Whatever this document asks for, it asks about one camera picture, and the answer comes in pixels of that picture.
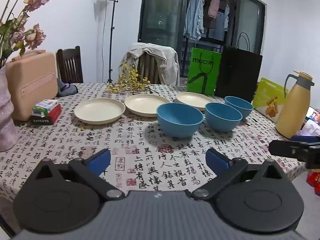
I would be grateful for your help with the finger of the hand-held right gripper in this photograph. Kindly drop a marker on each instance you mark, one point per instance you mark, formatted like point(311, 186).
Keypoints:
point(305, 139)
point(287, 150)

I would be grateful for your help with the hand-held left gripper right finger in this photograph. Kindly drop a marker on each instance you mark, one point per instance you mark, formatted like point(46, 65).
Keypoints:
point(216, 160)

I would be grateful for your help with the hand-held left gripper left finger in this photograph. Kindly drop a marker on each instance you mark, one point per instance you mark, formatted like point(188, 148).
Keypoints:
point(100, 160)

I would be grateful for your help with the blue bowl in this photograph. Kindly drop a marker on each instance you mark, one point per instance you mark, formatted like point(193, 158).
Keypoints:
point(240, 106)
point(180, 122)
point(222, 120)

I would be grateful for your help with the cream round plate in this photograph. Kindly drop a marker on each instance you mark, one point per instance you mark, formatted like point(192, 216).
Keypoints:
point(193, 100)
point(98, 110)
point(146, 103)

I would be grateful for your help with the colourful printed packet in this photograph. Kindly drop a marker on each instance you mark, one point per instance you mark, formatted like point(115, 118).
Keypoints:
point(314, 117)

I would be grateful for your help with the red snack packet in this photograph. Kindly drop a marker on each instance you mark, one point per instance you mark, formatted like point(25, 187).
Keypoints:
point(314, 181)

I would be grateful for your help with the beige thermos jug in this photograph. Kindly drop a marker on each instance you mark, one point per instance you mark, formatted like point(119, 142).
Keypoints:
point(293, 110)

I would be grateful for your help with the yellow-green gift box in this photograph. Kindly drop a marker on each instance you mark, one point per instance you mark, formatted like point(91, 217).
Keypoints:
point(268, 100)

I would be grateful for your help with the red box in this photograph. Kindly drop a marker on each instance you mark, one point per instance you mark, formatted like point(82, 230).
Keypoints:
point(48, 117)

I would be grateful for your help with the white blue medicine box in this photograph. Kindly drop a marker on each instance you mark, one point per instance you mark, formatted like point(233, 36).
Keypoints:
point(46, 103)

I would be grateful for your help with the grey cloth pouch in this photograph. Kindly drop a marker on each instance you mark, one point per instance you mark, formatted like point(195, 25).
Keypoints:
point(66, 90)

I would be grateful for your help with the small green box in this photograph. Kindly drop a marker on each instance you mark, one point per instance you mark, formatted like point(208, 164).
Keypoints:
point(37, 110)

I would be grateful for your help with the yellow flower branch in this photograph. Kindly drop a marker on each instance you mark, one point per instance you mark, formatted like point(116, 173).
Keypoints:
point(130, 82)

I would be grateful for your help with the black paper bag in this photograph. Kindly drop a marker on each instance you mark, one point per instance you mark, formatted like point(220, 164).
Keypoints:
point(237, 75)

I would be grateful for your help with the green paper bag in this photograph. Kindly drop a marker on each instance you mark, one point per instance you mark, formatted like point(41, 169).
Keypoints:
point(202, 72)

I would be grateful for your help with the dark wooden chair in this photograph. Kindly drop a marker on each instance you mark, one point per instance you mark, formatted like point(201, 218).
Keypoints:
point(71, 65)

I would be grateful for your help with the pink textured vase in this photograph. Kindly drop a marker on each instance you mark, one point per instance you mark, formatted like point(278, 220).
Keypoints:
point(6, 120)

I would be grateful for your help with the peach hard-shell case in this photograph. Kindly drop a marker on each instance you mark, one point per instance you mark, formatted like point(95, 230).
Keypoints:
point(31, 82)

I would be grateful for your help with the wooden chair with tan cushion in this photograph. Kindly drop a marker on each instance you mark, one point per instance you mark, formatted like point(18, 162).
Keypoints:
point(147, 67)

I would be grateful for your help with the beige jacket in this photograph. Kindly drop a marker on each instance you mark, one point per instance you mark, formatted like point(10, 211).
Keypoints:
point(167, 65)

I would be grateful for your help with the dried pink flowers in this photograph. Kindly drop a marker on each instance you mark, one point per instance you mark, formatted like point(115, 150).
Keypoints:
point(35, 36)

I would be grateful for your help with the pale blue hanging garment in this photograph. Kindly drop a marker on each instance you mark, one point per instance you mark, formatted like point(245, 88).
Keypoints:
point(226, 17)

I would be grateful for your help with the light blue hanging shirt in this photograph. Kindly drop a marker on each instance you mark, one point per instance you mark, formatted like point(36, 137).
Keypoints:
point(193, 15)

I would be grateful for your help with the black framed glass door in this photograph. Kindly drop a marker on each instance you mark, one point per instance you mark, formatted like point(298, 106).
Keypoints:
point(160, 17)

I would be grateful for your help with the pink hanging garment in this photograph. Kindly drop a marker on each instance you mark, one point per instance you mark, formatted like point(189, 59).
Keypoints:
point(214, 6)

